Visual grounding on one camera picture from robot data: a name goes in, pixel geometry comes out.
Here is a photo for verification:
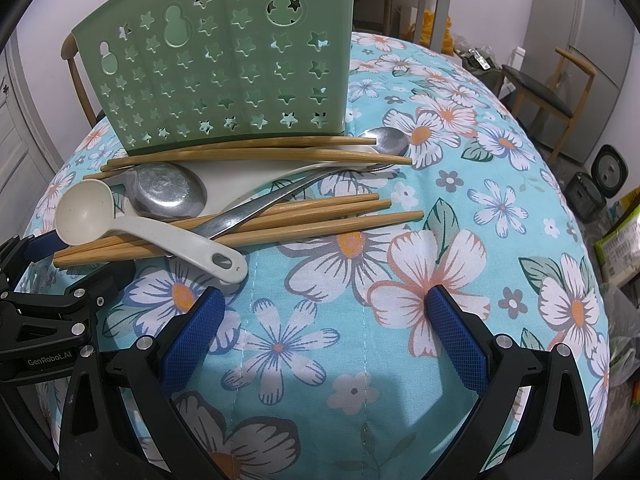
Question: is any white panelled door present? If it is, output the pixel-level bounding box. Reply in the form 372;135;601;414
0;37;63;241

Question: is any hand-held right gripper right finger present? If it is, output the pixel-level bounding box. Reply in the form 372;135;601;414
415;284;598;480

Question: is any dark green bag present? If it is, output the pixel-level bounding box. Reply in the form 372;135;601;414
452;35;507;92

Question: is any white wall box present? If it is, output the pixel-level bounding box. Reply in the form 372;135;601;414
509;46;527;92

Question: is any yellow green package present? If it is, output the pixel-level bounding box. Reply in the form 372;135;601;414
594;205;640;287

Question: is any yellow plastic bag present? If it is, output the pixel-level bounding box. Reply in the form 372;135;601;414
419;9;454;57

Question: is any white plastic bag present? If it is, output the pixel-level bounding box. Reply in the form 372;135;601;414
597;285;640;393

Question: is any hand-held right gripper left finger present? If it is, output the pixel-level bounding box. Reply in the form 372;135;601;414
59;286;241;480

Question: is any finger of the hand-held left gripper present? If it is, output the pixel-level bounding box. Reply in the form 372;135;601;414
0;262;137;356
0;232;59;283

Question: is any cream plastic soup ladle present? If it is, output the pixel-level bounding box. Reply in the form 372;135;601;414
54;179;249;284

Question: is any wooden chair black seat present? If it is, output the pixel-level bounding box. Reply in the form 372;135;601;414
500;47;599;162
60;34;103;128

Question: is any white scalloped rice paddle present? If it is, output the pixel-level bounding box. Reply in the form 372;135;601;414
117;144;382;213

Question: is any blue floral tablecloth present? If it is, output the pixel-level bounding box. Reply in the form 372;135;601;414
22;31;613;480

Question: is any black round pot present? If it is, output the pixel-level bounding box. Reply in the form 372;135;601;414
564;172;609;222

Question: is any small metal spoon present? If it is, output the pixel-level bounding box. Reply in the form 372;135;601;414
167;126;412;259

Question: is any black white rice cooker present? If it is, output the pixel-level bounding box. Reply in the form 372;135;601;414
590;145;632;197

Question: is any large metal spoon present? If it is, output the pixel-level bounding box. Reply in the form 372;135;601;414
131;164;208;221

